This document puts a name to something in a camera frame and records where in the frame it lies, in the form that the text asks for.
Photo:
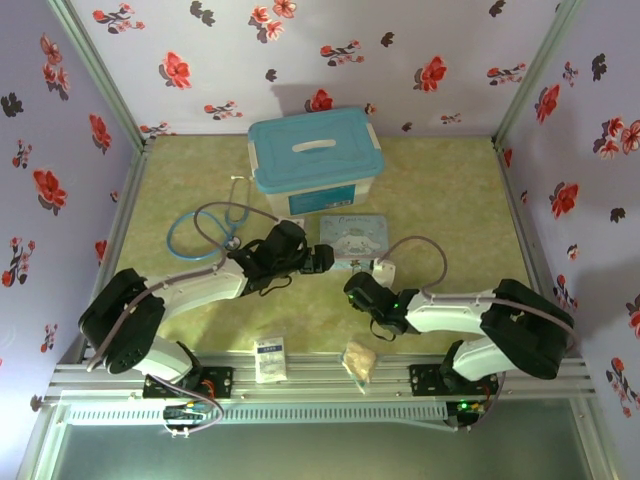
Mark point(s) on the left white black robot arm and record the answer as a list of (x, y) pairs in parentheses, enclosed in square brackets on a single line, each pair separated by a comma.
[(200, 290)]

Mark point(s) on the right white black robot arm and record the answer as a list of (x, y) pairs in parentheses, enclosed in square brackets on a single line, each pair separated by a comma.
[(450, 315)]

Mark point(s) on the blue cartoon tin box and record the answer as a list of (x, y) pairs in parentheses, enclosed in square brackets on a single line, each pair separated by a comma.
[(355, 235)]

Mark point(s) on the clear bag of beige swabs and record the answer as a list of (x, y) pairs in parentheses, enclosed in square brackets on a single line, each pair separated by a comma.
[(361, 361)]

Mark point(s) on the blue stethoscope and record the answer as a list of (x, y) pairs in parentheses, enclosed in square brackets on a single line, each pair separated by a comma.
[(230, 243)]

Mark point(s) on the blue lidded white storage box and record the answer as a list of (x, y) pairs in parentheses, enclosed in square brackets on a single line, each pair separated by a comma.
[(310, 170)]

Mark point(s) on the white gauze packet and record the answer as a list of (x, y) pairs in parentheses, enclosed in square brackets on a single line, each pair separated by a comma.
[(270, 360)]

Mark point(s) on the small circuit board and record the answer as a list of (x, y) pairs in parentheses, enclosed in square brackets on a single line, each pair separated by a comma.
[(465, 410), (182, 415)]

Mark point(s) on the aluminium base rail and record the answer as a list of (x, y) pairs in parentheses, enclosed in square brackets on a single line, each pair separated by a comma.
[(315, 380)]

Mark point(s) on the aluminium side rail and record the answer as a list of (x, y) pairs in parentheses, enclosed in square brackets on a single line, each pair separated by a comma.
[(530, 240), (122, 225)]

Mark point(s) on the aluminium frame post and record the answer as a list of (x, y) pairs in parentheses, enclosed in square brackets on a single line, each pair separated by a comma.
[(540, 75), (95, 75)]

